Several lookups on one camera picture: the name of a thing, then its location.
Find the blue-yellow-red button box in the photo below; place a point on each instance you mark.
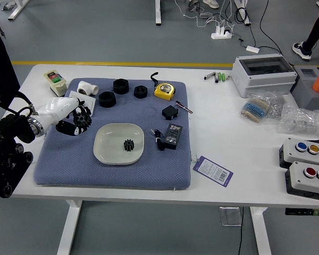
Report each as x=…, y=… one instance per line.
x=291, y=156

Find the red-green button box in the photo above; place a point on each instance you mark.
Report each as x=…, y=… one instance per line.
x=300, y=182

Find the white pipe tee fitting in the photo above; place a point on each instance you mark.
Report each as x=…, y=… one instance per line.
x=87, y=87

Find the blue-grey quilted mat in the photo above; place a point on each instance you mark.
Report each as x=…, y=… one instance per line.
x=138, y=170

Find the bubble wrap bag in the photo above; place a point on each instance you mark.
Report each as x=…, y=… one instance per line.
x=300, y=119

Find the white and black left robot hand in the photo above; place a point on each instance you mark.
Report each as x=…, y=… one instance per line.
x=55, y=109

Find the bag of resistors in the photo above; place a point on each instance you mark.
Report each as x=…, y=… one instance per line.
x=255, y=109

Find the grey enclosure with clear lid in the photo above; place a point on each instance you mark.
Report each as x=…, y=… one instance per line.
x=263, y=79

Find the small black hex nut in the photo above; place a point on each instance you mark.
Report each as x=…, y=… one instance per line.
x=140, y=92

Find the grey block holder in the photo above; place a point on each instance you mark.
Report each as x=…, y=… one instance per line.
x=304, y=93

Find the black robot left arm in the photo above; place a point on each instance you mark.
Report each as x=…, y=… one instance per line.
x=16, y=127

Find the bag of screws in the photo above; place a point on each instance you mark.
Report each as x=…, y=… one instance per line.
x=276, y=109

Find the big black gear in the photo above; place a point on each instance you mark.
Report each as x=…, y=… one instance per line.
x=83, y=120

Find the black table control panel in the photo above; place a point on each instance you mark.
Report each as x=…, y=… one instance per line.
x=303, y=211

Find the silver floor plate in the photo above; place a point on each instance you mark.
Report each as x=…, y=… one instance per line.
x=230, y=216

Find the small black gear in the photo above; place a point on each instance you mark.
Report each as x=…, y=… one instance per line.
x=128, y=145

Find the big black hex nut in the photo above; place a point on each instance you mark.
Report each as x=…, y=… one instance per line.
x=120, y=86
x=106, y=99

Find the silver metal stick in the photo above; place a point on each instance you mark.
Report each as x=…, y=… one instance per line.
x=209, y=76

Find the white wall switch plate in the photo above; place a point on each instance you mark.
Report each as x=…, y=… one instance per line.
x=88, y=98

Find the yellow tape measure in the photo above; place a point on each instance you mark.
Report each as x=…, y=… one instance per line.
x=164, y=91

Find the person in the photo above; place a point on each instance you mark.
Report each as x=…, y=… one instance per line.
x=317, y=26
x=1, y=69

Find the white power strip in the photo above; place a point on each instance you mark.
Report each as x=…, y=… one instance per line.
x=220, y=35

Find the white background table leg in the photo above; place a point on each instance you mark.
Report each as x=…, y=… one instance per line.
x=242, y=9
x=158, y=12
x=17, y=9

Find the beige red-green push-button switch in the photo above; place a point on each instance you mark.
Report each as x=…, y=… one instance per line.
x=55, y=84

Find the white square plate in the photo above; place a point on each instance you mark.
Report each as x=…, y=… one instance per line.
x=109, y=143

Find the white power adapter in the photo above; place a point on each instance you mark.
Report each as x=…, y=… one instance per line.
x=252, y=49

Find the purple product tag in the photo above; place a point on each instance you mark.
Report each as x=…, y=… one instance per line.
x=212, y=171

